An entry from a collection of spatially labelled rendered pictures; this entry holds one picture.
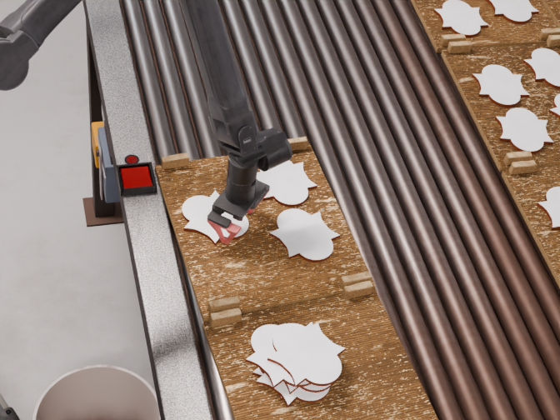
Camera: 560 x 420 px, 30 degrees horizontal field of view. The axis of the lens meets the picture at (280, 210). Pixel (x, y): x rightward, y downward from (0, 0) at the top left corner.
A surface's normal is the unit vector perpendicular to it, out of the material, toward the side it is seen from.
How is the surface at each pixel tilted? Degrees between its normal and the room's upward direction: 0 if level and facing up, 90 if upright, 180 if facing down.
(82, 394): 87
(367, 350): 0
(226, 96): 56
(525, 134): 0
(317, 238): 0
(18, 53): 64
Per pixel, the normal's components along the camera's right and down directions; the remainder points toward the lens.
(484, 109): 0.11, -0.67
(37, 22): 0.66, 0.11
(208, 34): 0.54, 0.30
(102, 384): 0.07, 0.70
